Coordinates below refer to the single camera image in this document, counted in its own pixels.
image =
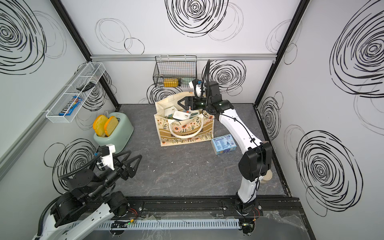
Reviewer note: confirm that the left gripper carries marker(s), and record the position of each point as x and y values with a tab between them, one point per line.
125	173

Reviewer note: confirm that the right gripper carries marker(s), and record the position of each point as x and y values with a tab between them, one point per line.
194	101

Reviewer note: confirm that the floral canvas tote bag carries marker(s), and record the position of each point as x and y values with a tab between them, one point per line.
172	132

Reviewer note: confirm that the blue labelled tissue pack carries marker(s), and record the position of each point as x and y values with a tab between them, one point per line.
223	144

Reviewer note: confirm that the floral tissue pack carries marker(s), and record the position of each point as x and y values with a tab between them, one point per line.
169	112
193	113

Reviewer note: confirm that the green white tissue pack under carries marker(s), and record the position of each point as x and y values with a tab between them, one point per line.
181	116

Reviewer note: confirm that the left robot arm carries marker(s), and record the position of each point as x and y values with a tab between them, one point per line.
77	212

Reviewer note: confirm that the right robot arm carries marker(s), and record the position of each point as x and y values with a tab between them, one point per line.
257	155

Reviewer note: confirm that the green item in basket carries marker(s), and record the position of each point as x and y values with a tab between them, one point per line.
186	82

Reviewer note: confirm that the mint green toaster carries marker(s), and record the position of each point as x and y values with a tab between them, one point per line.
121	134

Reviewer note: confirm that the right yellow toast slice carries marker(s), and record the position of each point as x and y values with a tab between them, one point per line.
110	125

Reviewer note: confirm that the yellow toast slice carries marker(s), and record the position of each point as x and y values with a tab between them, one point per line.
110	125
98	125

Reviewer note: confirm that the left yellow toast slice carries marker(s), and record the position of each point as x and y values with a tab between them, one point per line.
98	125

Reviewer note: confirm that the blue candy packet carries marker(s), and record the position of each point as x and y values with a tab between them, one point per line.
71	106

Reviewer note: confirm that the black remote on shelf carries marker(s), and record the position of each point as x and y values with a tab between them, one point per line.
86	87

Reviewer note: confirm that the beige round disc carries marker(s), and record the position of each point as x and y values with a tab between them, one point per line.
267	177

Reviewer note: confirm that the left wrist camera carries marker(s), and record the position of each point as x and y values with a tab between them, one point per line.
106	160

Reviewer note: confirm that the black wire wall basket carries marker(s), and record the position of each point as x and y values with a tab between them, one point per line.
174	66

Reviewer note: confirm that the grey slotted cable duct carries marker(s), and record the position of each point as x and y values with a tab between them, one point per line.
194	224

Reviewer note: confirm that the white wire wall shelf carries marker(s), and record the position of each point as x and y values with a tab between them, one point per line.
88	72

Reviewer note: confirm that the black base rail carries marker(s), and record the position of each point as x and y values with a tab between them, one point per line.
222	205

